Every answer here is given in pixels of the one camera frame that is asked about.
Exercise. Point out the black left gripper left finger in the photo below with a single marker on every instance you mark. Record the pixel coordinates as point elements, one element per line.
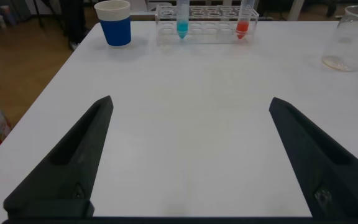
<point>67,174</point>

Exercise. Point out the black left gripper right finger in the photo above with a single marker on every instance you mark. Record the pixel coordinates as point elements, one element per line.
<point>328,180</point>

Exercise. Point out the red pigment test tube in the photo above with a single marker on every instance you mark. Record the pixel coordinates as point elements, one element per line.
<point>242,27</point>

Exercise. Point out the clear glass beaker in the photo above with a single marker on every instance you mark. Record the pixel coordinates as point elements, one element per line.
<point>350,40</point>

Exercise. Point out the blue pigment test tube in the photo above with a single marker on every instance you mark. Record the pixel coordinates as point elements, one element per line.
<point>182,26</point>

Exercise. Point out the clear acrylic test tube rack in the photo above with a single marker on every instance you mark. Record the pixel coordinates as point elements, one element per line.
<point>210,31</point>

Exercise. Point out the blue white paper cup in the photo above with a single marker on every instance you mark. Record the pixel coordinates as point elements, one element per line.
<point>115,29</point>

